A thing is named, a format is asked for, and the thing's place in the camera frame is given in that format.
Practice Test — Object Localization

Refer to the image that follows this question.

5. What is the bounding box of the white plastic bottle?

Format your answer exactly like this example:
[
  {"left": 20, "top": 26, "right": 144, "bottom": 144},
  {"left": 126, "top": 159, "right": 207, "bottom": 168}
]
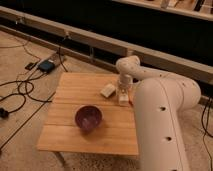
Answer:
[{"left": 117, "top": 89, "right": 129, "bottom": 106}]

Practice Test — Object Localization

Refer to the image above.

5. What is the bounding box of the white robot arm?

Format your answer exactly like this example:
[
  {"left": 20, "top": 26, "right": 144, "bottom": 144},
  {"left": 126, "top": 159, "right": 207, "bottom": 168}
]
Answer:
[{"left": 116, "top": 56, "right": 201, "bottom": 171}]

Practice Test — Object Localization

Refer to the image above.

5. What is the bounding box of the white sponge block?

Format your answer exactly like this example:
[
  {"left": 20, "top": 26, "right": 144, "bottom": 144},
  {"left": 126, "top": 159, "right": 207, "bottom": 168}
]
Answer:
[{"left": 100, "top": 84, "right": 116, "bottom": 98}]

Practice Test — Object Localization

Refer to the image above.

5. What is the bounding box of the purple bowl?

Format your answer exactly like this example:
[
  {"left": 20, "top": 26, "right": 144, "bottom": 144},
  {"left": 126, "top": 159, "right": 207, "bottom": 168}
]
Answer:
[{"left": 75, "top": 105, "right": 102, "bottom": 132}]

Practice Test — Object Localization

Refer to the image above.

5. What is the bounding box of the wooden table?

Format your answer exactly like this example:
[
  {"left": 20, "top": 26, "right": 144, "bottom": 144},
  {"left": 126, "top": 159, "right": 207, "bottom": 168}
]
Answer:
[{"left": 37, "top": 73, "right": 138, "bottom": 155}]

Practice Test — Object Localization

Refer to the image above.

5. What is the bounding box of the dark power adapter box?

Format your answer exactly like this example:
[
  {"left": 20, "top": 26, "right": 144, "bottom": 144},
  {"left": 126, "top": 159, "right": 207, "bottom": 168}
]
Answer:
[{"left": 38, "top": 60, "right": 55, "bottom": 73}]

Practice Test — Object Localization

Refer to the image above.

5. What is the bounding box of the small black device on floor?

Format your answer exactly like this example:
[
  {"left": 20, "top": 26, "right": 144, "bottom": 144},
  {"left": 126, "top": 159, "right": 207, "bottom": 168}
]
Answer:
[{"left": 25, "top": 62, "right": 37, "bottom": 71}]

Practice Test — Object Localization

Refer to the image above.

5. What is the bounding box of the black cable on floor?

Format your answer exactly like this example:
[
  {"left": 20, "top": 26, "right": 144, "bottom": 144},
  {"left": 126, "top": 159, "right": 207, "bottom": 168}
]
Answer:
[{"left": 0, "top": 71, "right": 54, "bottom": 118}]

